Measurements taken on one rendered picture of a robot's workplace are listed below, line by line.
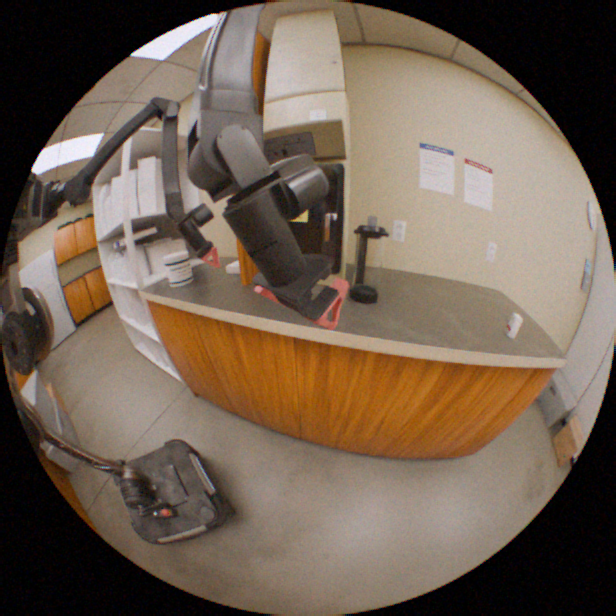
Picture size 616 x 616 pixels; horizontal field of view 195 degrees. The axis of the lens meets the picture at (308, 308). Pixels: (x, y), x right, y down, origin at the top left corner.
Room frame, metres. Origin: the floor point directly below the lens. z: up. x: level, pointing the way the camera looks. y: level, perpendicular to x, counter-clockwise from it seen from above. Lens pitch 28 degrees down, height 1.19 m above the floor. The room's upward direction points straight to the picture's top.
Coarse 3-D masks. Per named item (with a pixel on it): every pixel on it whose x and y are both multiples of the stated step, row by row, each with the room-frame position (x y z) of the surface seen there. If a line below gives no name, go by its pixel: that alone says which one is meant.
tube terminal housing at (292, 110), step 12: (300, 96) 0.69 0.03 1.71; (312, 96) 0.68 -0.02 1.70; (324, 96) 0.66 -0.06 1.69; (336, 96) 0.65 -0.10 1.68; (264, 108) 0.74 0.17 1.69; (276, 108) 0.72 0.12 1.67; (288, 108) 0.71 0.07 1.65; (300, 108) 0.69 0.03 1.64; (312, 108) 0.68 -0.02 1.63; (324, 108) 0.66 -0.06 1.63; (336, 108) 0.65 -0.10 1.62; (348, 108) 0.72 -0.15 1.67; (264, 120) 0.74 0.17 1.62; (276, 120) 0.72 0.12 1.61; (288, 120) 0.71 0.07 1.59; (300, 120) 0.69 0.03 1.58; (348, 120) 0.70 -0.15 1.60; (348, 132) 0.69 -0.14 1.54; (348, 144) 0.68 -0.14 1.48; (348, 156) 0.68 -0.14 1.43; (348, 168) 0.68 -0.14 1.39; (348, 180) 0.69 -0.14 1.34; (348, 192) 0.70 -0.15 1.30; (348, 204) 0.71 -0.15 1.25; (348, 216) 0.73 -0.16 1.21; (336, 276) 0.65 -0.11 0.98
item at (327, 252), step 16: (336, 176) 0.64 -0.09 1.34; (336, 192) 0.64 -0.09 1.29; (320, 208) 0.66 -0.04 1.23; (336, 208) 0.64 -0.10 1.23; (288, 224) 0.69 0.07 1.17; (304, 224) 0.67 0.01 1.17; (320, 224) 0.66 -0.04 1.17; (336, 224) 0.64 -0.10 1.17; (304, 240) 0.67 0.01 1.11; (320, 240) 0.65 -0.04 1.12; (336, 240) 0.64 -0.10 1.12; (304, 256) 0.67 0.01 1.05; (320, 256) 0.65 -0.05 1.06; (336, 256) 0.64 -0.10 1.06; (336, 272) 0.63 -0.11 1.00
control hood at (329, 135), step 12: (312, 120) 0.56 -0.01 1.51; (324, 120) 0.55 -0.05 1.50; (336, 120) 0.54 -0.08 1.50; (264, 132) 0.61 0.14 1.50; (276, 132) 0.60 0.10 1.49; (288, 132) 0.60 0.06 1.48; (300, 132) 0.59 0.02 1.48; (312, 132) 0.58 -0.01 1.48; (324, 132) 0.57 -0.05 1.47; (336, 132) 0.57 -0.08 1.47; (324, 144) 0.61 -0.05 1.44; (336, 144) 0.60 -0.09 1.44; (312, 156) 0.65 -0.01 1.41; (324, 156) 0.64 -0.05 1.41; (336, 156) 0.63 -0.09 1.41
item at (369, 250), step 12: (360, 240) 0.52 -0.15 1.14; (372, 240) 0.50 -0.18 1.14; (384, 240) 0.51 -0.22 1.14; (360, 252) 0.52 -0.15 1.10; (372, 252) 0.50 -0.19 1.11; (360, 264) 0.51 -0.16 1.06; (372, 264) 0.50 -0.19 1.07; (360, 276) 0.51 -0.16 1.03; (372, 276) 0.50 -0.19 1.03; (360, 288) 0.51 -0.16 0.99; (372, 288) 0.50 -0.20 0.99
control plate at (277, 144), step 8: (288, 136) 0.61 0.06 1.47; (296, 136) 0.60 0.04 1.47; (304, 136) 0.60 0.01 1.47; (264, 144) 0.64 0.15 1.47; (272, 144) 0.64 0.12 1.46; (280, 144) 0.63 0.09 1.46; (288, 144) 0.63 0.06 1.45; (296, 144) 0.62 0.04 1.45; (304, 144) 0.62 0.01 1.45; (312, 144) 0.61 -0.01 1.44; (264, 152) 0.67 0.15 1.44; (272, 152) 0.66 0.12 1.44; (280, 152) 0.66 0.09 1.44; (288, 152) 0.65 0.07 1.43; (296, 152) 0.65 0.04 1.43; (304, 152) 0.64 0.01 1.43; (312, 152) 0.64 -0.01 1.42; (272, 160) 0.69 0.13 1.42
